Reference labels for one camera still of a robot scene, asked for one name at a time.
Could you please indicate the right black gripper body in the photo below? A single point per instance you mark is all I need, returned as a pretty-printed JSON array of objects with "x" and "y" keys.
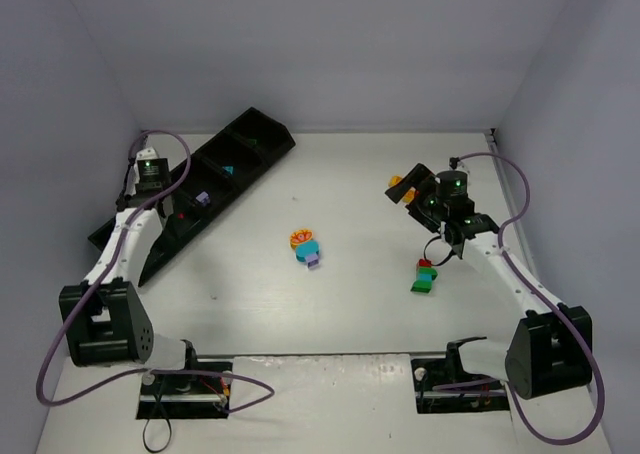
[{"x": 420, "y": 197}]

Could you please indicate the small purple lego brick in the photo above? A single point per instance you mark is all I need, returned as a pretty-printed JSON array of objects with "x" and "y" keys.
[{"x": 203, "y": 199}]

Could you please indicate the yellow lego brick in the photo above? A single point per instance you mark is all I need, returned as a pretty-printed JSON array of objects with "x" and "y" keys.
[{"x": 394, "y": 181}]

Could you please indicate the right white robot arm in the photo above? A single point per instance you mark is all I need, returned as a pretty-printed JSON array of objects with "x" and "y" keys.
[{"x": 547, "y": 352}]

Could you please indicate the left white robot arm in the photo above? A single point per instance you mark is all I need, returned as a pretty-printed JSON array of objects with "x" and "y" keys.
[{"x": 106, "y": 321}]

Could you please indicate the red yellow green lego stack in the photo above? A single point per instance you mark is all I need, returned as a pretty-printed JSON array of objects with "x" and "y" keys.
[{"x": 410, "y": 195}]

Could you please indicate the green flat lego brick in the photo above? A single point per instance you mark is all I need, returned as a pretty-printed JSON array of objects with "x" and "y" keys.
[{"x": 422, "y": 286}]

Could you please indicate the lavender lego brick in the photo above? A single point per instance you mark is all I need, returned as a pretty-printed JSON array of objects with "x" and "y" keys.
[{"x": 312, "y": 260}]

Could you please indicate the black sectioned sorting tray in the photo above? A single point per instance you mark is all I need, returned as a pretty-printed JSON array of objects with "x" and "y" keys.
[{"x": 202, "y": 171}]

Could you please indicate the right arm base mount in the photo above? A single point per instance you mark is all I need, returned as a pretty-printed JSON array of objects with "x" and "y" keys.
[{"x": 439, "y": 390}]

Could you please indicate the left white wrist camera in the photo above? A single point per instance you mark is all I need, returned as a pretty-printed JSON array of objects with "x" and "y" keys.
[{"x": 148, "y": 153}]

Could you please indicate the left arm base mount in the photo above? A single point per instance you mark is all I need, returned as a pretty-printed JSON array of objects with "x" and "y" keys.
[{"x": 186, "y": 397}]

